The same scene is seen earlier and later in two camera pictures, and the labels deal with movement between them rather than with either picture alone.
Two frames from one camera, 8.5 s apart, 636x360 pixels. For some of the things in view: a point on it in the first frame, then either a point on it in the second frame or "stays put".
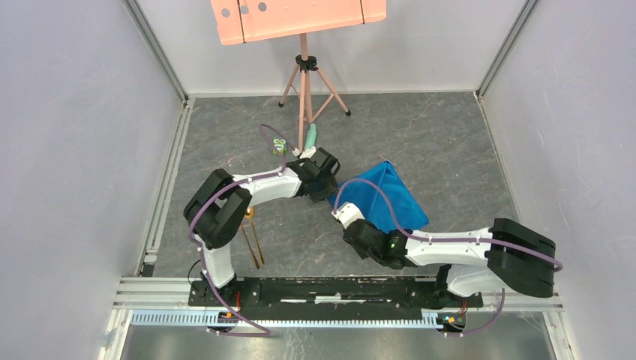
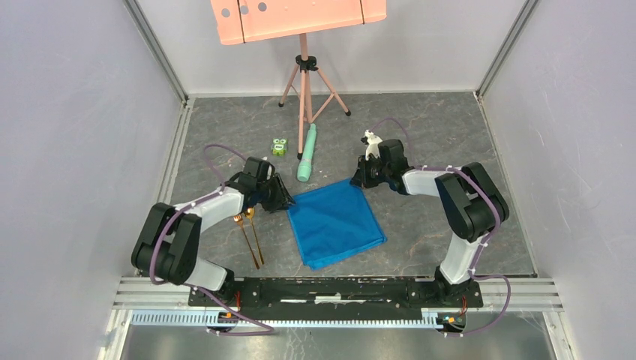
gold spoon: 249,212 stays put
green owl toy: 280,146 stays put
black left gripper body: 326,184 → 272,195
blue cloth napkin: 369,199 → 334,223
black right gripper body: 376,257 → 373,172
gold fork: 256,262 stays put
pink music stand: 238,22 stays put
